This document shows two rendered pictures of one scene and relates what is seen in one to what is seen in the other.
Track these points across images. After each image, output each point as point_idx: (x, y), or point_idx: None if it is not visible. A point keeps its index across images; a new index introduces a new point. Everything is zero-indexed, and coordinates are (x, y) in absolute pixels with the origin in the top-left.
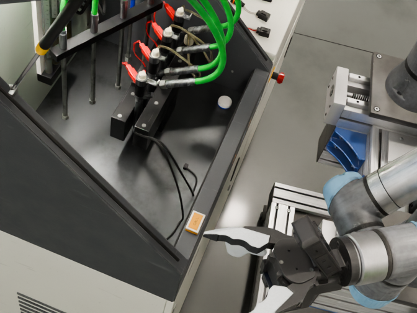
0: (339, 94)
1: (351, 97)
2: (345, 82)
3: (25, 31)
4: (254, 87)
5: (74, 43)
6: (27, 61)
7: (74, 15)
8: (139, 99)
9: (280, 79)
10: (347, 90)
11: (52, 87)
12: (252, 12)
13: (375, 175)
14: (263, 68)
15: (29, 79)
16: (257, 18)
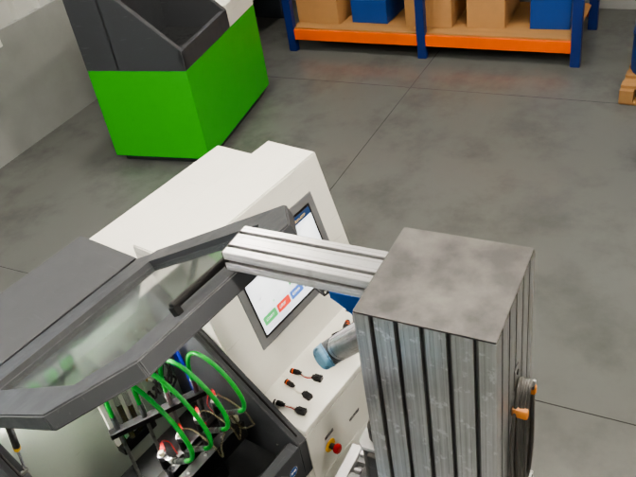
0: (343, 470)
1: (360, 472)
2: (353, 459)
3: (91, 417)
4: (279, 460)
5: (126, 426)
6: (100, 438)
7: (157, 397)
8: (165, 470)
9: (335, 450)
10: (361, 466)
11: (143, 453)
12: (299, 392)
13: None
14: (293, 443)
15: (107, 450)
16: (302, 397)
